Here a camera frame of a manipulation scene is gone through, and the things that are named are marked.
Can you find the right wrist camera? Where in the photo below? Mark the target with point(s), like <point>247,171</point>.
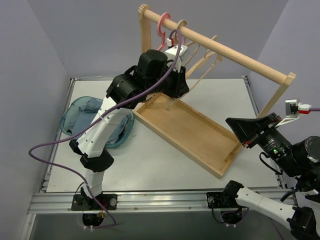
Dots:
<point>293,109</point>

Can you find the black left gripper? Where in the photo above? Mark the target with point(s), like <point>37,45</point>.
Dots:
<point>181,83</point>

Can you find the pink plastic hanger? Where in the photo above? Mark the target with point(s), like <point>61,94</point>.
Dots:
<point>160,33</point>

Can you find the teal plastic basin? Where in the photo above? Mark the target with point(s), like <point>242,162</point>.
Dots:
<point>75,112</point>

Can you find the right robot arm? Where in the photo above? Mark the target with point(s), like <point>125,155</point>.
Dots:
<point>298,210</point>

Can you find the beige hanger of denim skirt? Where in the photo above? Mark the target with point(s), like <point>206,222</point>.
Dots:
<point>207,56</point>

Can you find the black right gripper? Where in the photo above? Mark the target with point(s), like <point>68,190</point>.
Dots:
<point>253,136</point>

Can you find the wooden clothes rack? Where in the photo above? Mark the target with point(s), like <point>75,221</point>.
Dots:
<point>195,124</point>

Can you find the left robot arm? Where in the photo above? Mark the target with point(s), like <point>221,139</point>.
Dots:
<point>161,72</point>

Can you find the aluminium mounting rail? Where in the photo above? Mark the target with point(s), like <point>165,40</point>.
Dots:
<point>127,202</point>

